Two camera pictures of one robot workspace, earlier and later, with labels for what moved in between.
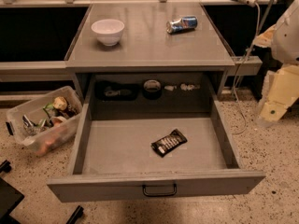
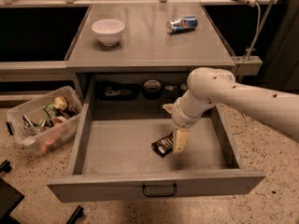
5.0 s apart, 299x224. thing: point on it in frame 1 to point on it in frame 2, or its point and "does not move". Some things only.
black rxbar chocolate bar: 168,143 does not move
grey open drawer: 153,154 does not move
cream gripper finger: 283,92 to 187,110
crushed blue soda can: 181,23 does not move
